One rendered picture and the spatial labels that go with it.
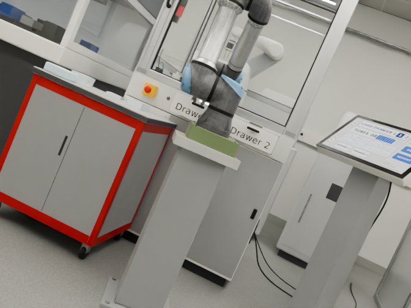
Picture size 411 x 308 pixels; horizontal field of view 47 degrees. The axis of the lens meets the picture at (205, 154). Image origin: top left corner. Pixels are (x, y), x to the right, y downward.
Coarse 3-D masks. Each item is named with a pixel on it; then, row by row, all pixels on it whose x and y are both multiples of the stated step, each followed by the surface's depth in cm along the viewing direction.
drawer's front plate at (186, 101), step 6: (180, 96) 260; (186, 96) 260; (174, 102) 261; (180, 102) 260; (186, 102) 260; (198, 102) 259; (174, 108) 261; (192, 108) 259; (198, 108) 259; (204, 108) 258; (180, 114) 261; (186, 114) 260; (198, 114) 259
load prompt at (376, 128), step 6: (366, 126) 239; (372, 126) 238; (378, 126) 236; (384, 126) 234; (384, 132) 231; (390, 132) 229; (396, 132) 227; (402, 132) 226; (402, 138) 222; (408, 138) 221
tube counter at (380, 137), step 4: (368, 136) 232; (372, 136) 231; (376, 136) 230; (380, 136) 229; (384, 136) 228; (380, 140) 226; (384, 140) 225; (388, 140) 224; (392, 140) 223; (396, 140) 222; (392, 144) 221; (396, 144) 220; (400, 144) 219
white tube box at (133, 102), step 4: (128, 100) 245; (132, 100) 245; (136, 100) 257; (128, 104) 245; (132, 104) 245; (136, 104) 244; (140, 104) 244; (144, 104) 247; (136, 108) 244; (140, 108) 244; (144, 108) 249; (148, 108) 254
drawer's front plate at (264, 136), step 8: (232, 120) 269; (240, 120) 268; (232, 128) 269; (240, 128) 268; (256, 128) 266; (232, 136) 269; (248, 136) 267; (256, 136) 266; (264, 136) 266; (272, 136) 265; (248, 144) 267; (256, 144) 266; (264, 144) 266; (272, 144) 265
